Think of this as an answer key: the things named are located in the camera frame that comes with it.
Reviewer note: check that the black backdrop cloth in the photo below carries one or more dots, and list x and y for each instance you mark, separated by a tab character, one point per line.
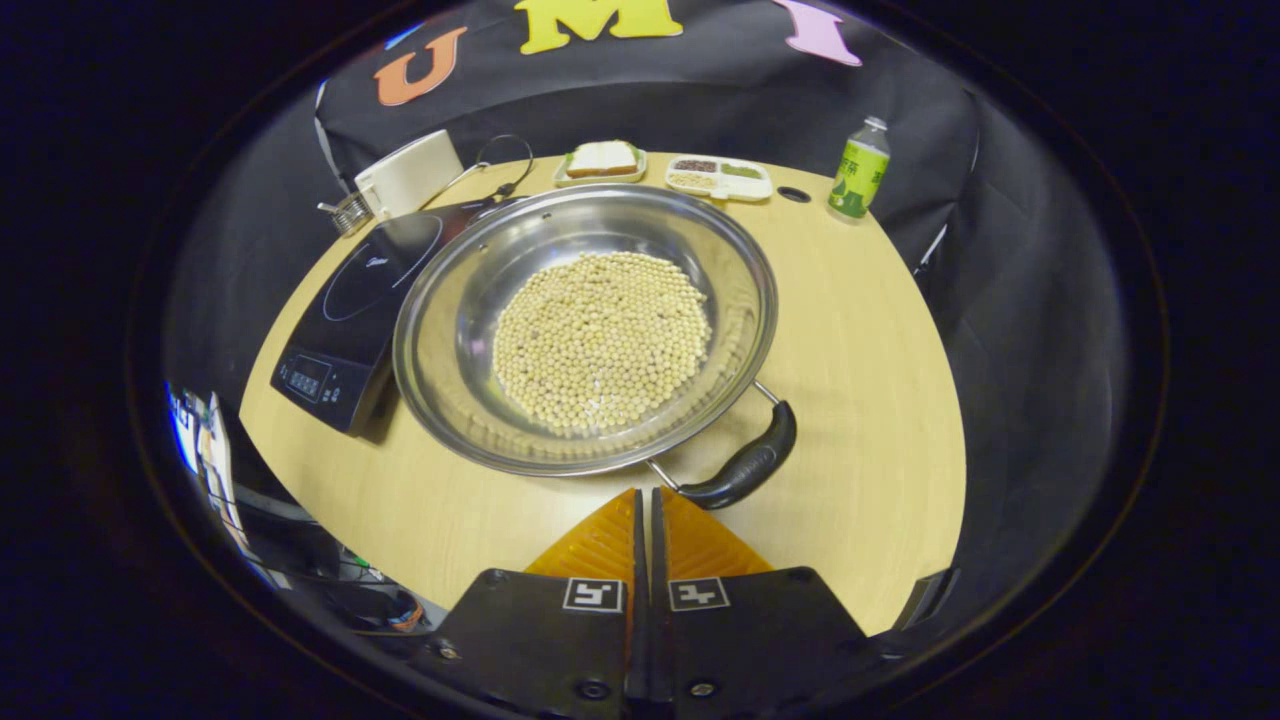
700	90

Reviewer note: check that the green tea bottle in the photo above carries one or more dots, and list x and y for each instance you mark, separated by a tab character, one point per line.
858	175

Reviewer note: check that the white toaster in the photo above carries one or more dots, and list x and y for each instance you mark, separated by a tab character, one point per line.
410	175

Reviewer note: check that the black induction cooktop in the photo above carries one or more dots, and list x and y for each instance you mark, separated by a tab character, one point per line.
340	330

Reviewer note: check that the sandwich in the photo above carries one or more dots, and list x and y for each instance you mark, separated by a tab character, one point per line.
602	158

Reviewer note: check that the small rectangular plate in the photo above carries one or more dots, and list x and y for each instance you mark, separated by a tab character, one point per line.
600	181

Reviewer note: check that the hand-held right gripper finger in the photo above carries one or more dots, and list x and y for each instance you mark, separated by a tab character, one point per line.
638	560
657	560

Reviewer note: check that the pile of soybeans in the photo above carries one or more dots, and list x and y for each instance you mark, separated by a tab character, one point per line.
600	340

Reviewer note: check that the white divided dish with beans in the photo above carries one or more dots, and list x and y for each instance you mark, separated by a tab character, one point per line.
745	187

